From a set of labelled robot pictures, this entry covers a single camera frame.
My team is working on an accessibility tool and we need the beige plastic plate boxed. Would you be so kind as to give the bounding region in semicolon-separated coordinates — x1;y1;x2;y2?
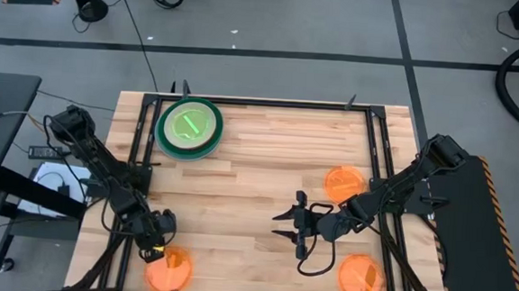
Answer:
162;98;220;153

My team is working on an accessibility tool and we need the long black floor cable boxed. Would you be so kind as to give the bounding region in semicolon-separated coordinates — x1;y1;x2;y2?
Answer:
106;0;165;93

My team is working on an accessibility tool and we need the black aluminium table frame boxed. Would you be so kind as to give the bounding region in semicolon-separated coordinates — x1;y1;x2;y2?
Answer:
96;88;428;291

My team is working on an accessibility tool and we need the grey plastic plate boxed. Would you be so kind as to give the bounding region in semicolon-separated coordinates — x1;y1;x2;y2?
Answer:
152;115;224;165

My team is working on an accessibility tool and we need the black hazard-striped platform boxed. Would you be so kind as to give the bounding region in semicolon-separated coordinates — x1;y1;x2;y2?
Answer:
419;150;519;291

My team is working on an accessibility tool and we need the white box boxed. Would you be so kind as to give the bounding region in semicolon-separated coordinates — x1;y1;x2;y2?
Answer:
15;159;93;221

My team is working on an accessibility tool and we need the stack of green plates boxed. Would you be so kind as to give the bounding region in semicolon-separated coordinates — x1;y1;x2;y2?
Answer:
155;95;226;159

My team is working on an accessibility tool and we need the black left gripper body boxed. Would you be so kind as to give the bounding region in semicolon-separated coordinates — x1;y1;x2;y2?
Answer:
133;205;179;255

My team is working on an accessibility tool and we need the teal plastic plate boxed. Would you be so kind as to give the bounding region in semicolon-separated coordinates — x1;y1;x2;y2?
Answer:
153;111;225;162

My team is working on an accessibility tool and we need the green translucent plastic plate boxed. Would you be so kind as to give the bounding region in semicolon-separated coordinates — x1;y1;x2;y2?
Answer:
171;106;212;141

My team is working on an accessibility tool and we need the orange translucent plastic plate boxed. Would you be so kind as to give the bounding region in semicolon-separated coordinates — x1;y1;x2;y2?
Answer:
322;164;368;206
143;244;196;291
335;252;388;291

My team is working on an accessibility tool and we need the black power adapter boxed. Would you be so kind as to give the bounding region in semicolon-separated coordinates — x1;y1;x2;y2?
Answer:
27;143;66;161

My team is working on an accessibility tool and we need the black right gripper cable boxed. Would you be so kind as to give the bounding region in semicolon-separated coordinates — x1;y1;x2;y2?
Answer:
296;200;341;278

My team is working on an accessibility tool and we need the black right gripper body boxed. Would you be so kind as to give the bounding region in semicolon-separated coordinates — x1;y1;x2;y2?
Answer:
290;190;352;263

